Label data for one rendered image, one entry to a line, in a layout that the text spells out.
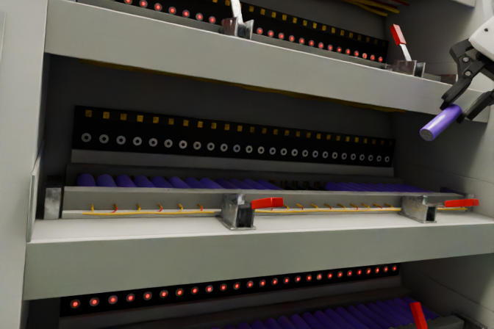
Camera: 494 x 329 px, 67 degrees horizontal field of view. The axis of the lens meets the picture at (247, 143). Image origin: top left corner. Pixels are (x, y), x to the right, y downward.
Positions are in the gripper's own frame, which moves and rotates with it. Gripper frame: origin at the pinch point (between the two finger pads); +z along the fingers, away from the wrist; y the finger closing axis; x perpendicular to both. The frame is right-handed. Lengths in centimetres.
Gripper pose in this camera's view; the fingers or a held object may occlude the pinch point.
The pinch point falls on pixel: (463, 101)
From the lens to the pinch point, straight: 54.9
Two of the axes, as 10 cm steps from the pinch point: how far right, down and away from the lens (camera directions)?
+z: -7.3, 6.9, 0.0
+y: 6.4, 6.8, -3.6
